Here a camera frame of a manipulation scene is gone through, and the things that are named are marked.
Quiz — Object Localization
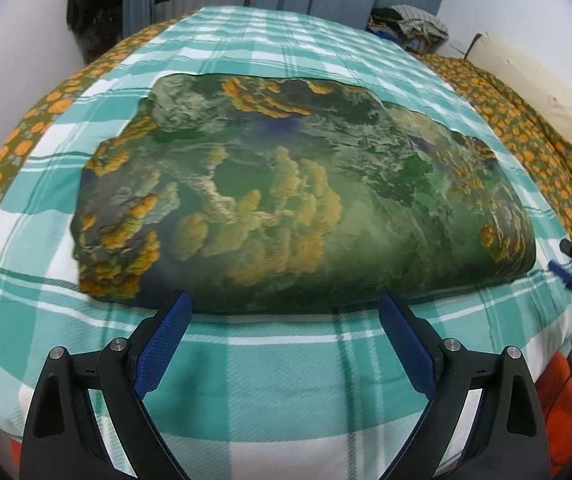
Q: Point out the pile of clothes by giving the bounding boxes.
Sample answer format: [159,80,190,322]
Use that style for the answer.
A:
[368,4,449,56]

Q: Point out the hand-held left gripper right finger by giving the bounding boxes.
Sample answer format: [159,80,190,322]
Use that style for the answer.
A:
[379,292,552,480]

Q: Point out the green floral printed shirt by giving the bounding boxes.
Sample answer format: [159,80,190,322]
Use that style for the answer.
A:
[70,72,538,316]

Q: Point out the dark hanging clothes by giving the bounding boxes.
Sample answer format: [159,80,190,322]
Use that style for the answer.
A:
[66,0,126,66]

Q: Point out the person's orange clothing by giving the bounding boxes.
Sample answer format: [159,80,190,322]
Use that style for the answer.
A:
[10,350,572,478]

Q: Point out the teal checked blanket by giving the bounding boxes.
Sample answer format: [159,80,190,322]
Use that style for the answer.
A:
[0,5,572,480]

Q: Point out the orange floral bedsheet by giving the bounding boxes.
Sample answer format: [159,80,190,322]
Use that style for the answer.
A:
[0,17,572,286]

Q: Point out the cream pillow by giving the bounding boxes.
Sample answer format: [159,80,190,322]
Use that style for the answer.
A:
[466,31,572,181]

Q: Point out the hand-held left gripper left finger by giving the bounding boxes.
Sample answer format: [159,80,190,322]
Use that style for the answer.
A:
[20,290,191,480]

